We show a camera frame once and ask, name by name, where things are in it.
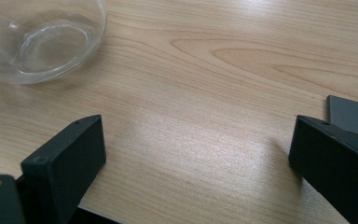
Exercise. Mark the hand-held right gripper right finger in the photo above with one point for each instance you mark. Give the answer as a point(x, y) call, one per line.
point(332, 161)

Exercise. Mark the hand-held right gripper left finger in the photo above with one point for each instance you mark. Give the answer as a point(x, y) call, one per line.
point(63, 161)

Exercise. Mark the dark grey flat board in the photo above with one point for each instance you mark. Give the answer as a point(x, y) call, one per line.
point(352, 116)

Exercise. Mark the clear glass bowl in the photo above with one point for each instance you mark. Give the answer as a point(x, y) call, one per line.
point(48, 46)

